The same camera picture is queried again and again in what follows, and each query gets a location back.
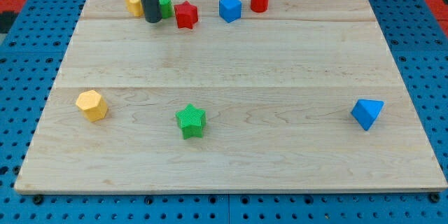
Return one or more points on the yellow hexagon block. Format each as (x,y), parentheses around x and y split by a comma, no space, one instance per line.
(92,105)

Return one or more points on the red star block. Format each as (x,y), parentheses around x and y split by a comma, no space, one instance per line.
(186,15)

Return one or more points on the blue triangular prism block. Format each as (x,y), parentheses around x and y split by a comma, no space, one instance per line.
(366,111)

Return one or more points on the light wooden board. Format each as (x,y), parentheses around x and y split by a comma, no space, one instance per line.
(278,88)

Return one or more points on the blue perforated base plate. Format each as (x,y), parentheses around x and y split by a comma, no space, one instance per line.
(32,53)

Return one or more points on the yellow heart block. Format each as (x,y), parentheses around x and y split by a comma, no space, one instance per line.
(135,7)

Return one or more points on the blue cube block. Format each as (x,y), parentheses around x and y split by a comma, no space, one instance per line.
(230,10)

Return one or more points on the green cylinder block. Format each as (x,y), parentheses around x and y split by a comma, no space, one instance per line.
(166,8)

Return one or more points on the green star block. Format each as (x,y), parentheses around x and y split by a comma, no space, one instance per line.
(191,121)

